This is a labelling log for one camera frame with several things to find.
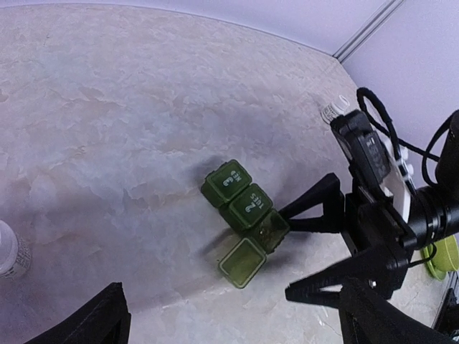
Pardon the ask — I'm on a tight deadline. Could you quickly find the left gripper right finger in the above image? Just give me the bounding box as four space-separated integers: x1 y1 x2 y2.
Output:
339 278 453 344

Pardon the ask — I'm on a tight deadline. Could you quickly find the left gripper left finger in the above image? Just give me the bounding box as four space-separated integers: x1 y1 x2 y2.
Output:
29 282 131 343

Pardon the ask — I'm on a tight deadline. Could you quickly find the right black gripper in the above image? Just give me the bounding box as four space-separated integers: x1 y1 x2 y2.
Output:
279 173 413 308

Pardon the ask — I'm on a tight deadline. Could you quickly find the green weekly pill organizer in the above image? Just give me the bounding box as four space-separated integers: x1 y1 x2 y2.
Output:
200 159 290 289

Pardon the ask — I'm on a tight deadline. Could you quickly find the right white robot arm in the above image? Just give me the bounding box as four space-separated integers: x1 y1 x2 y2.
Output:
280 110 458 307

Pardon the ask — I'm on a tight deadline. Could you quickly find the green plate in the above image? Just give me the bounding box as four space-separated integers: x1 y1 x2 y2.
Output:
421 244 447 281

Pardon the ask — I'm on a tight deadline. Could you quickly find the green bowl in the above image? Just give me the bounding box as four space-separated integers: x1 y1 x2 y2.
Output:
432 235 458 272

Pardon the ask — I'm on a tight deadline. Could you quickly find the small white pill bottle far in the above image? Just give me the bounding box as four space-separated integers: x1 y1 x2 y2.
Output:
320 95 350 124

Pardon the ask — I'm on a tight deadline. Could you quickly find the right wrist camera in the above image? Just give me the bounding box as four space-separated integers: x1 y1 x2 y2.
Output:
329 110 419 223

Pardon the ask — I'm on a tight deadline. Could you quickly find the right camera cable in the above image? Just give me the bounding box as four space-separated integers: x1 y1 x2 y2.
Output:
356 87 459 187

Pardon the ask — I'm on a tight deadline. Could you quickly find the right aluminium corner post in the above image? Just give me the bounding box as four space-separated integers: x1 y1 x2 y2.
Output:
333 0 406 63

